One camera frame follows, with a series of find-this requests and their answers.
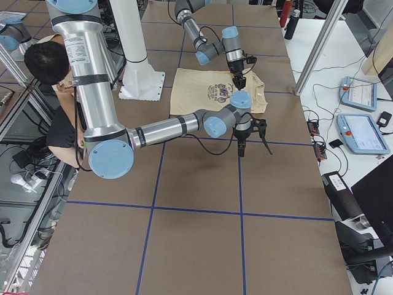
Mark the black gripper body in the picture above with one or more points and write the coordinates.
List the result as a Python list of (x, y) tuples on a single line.
[(235, 66), (241, 134)]

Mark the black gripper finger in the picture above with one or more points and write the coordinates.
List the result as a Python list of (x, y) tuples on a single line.
[(241, 82), (237, 81), (241, 146)]

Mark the cream printed long-sleeve shirt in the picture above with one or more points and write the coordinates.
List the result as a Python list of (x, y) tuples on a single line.
[(211, 90)]

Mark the black water bottle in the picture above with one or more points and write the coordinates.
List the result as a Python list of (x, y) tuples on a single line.
[(292, 24)]

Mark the red water bottle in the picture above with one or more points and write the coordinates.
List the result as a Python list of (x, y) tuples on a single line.
[(286, 8)]

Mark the lower blue teach pendant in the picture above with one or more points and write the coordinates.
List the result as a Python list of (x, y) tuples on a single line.
[(361, 134)]

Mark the blue teach pendant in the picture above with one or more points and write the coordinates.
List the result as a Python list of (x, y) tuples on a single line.
[(358, 93), (361, 134)]

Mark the black box with label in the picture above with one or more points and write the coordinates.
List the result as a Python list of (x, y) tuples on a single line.
[(340, 196)]

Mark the upper blue teach pendant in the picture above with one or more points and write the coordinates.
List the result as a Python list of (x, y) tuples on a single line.
[(358, 93)]

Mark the black computer monitor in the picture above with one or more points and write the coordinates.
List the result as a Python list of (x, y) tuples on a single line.
[(373, 193)]

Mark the person with black hair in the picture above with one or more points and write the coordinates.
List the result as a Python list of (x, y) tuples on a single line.
[(47, 60)]

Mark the white power strip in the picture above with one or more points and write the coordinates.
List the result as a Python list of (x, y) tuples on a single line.
[(29, 185)]

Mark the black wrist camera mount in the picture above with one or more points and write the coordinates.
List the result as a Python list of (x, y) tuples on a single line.
[(260, 126), (249, 59)]

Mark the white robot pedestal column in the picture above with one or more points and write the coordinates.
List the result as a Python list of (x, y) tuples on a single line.
[(140, 81)]

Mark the aluminium frame post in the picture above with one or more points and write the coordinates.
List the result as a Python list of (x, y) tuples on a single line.
[(324, 35)]

